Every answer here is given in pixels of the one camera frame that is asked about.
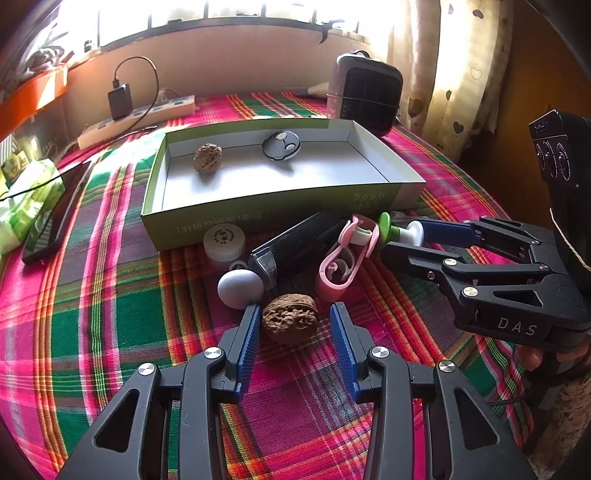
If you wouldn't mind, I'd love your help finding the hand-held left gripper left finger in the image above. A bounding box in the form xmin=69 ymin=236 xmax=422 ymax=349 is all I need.
xmin=55 ymin=302 xmax=264 ymax=480

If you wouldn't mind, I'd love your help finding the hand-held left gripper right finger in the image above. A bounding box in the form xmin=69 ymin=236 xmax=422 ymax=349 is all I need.
xmin=329 ymin=302 xmax=539 ymax=480

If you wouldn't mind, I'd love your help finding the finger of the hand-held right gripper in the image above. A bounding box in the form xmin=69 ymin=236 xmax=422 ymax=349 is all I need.
xmin=419 ymin=215 xmax=553 ymax=265
xmin=381 ymin=242 xmax=574 ymax=310

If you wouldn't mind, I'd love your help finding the green white suction hook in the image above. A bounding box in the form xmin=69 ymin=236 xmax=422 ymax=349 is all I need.
xmin=376 ymin=211 xmax=424 ymax=247

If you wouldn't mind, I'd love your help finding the brown walnut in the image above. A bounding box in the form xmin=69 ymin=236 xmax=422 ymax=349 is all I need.
xmin=262 ymin=294 xmax=320 ymax=343
xmin=193 ymin=143 xmax=223 ymax=172

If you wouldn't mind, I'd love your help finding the white ball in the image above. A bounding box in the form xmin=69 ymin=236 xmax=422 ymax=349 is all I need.
xmin=217 ymin=270 xmax=265 ymax=309

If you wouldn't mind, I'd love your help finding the pink looped clip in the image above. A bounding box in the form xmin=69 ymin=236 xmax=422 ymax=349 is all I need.
xmin=315 ymin=247 xmax=360 ymax=303

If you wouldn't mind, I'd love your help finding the green cardboard box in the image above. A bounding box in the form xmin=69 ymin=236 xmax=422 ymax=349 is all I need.
xmin=140 ymin=119 xmax=426 ymax=252

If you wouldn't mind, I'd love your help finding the person's right hand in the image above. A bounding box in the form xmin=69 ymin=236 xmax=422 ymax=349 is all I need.
xmin=518 ymin=340 xmax=591 ymax=372

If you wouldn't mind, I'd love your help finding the white capped small jar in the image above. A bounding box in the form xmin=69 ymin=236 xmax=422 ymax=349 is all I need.
xmin=204 ymin=223 xmax=246 ymax=271

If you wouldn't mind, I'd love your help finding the wooden cabinet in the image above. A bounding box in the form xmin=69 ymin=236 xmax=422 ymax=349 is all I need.
xmin=462 ymin=0 xmax=591 ymax=222

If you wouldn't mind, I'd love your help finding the small grey fan heater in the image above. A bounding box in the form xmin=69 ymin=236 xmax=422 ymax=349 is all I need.
xmin=325 ymin=51 xmax=404 ymax=138

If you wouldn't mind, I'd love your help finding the beige heart print curtain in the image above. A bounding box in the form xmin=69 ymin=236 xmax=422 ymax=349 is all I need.
xmin=388 ymin=0 xmax=513 ymax=162

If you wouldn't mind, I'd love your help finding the round black disc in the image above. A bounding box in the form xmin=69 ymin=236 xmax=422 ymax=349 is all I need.
xmin=261 ymin=131 xmax=301 ymax=162

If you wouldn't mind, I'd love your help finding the black smartphone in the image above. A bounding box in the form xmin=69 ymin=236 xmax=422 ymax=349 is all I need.
xmin=21 ymin=161 xmax=95 ymax=265

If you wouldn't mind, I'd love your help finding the white power strip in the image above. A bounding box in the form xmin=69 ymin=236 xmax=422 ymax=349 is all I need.
xmin=76 ymin=95 xmax=197 ymax=151

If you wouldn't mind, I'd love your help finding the green white tissue pack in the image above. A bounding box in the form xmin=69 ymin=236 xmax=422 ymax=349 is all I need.
xmin=0 ymin=157 xmax=65 ymax=254

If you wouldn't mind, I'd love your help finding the black charger adapter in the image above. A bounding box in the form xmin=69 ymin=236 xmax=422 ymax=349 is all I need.
xmin=107 ymin=83 xmax=134 ymax=121

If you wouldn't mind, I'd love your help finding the small green printed box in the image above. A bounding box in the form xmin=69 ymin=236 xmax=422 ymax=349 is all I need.
xmin=0 ymin=138 xmax=28 ymax=185

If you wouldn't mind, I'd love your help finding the window with metal bars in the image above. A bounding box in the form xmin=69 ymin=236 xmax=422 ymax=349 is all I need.
xmin=60 ymin=0 xmax=402 ymax=47

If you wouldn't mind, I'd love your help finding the orange plastic tray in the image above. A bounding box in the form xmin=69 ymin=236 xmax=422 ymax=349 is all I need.
xmin=0 ymin=65 xmax=70 ymax=139

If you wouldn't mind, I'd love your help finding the white crumpled bag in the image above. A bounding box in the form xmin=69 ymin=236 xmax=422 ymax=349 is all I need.
xmin=18 ymin=28 xmax=77 ymax=75

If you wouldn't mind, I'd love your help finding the black charging cable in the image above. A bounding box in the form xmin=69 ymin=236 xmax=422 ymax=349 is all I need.
xmin=0 ymin=56 xmax=160 ymax=201

